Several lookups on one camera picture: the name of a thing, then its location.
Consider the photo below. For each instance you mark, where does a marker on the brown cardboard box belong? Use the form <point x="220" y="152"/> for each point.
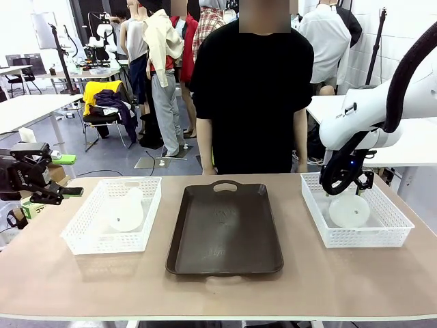
<point x="58" y="172"/>

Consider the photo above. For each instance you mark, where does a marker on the black office chair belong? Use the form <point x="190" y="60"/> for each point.
<point x="22" y="77"/>

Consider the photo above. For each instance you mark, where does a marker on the person torso black t-shirt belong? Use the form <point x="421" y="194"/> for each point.
<point x="252" y="95"/>

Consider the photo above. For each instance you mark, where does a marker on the white perforated plastic basket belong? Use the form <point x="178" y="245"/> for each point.
<point x="92" y="239"/>

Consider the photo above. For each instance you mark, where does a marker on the green white paper bag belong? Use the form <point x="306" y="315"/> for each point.
<point x="32" y="210"/>

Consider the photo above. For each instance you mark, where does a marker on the black chair with clothes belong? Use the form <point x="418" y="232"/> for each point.
<point x="99" y="119"/>

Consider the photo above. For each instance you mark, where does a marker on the black tripod stand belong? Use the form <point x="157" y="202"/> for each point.
<point x="375" y="51"/>

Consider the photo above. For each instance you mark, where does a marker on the person left forearm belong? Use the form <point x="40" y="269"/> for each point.
<point x="300" y="140"/>

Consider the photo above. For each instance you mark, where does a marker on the dark brown serving tray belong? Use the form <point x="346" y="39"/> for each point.
<point x="223" y="232"/>

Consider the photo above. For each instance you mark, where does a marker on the mannequin red shirt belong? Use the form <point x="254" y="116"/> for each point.
<point x="188" y="51"/>

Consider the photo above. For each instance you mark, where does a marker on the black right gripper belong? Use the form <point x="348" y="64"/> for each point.
<point x="348" y="171"/>

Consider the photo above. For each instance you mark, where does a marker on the person right hand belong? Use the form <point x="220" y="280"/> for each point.
<point x="209" y="170"/>

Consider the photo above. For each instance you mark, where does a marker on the long white table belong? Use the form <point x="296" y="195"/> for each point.
<point x="30" y="109"/>

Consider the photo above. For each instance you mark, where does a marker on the mannequin white shirt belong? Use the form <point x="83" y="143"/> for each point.
<point x="327" y="44"/>

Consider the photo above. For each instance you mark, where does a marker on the black hanging jacket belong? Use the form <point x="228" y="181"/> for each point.
<point x="351" y="24"/>

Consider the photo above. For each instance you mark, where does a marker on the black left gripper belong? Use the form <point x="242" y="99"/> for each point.
<point x="20" y="171"/>

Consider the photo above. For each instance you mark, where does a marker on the yellow garment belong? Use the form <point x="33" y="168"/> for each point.
<point x="90" y="92"/>

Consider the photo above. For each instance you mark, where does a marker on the mannequin cream jacket grey pants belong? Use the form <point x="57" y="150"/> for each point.
<point x="164" y="68"/>

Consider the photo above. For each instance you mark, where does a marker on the grey metal floor plate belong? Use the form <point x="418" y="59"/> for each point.
<point x="150" y="163"/>

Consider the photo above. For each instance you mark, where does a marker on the white perforated basket with label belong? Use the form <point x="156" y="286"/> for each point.
<point x="392" y="218"/>

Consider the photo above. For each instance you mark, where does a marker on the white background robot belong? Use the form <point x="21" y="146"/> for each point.
<point x="102" y="34"/>

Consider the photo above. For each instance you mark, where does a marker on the person left hand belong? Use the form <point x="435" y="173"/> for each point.
<point x="302" y="168"/>

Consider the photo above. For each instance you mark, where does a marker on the mannequin plaid shirt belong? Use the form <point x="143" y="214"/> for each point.
<point x="208" y="27"/>

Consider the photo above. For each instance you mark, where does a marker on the white foam block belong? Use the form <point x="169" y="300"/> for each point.
<point x="27" y="135"/>

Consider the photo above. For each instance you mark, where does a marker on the dark purple clothes pile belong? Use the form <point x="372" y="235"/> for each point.
<point x="117" y="106"/>

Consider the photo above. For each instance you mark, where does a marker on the translucent plastic conical flask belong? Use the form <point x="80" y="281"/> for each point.
<point x="128" y="213"/>
<point x="350" y="212"/>

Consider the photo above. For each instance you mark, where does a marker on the mannequin white tank top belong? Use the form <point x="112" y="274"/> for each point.
<point x="134" y="44"/>

